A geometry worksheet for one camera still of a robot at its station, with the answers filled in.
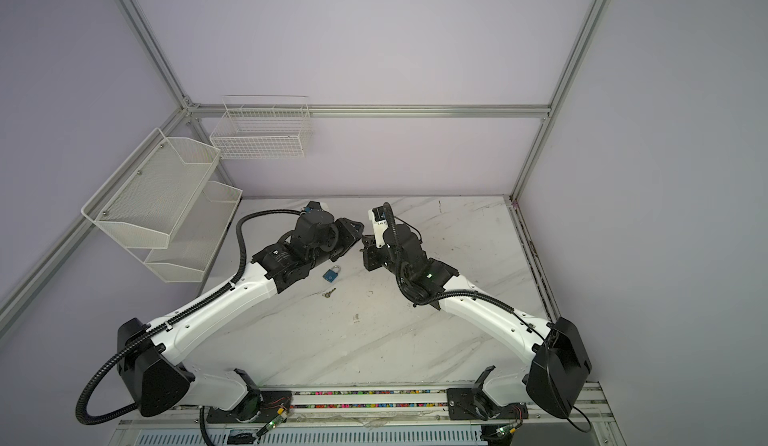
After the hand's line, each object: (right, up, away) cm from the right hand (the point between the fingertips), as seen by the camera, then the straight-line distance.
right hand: (360, 237), depth 74 cm
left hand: (0, +2, +1) cm, 2 cm away
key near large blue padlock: (-12, -19, +19) cm, 29 cm away
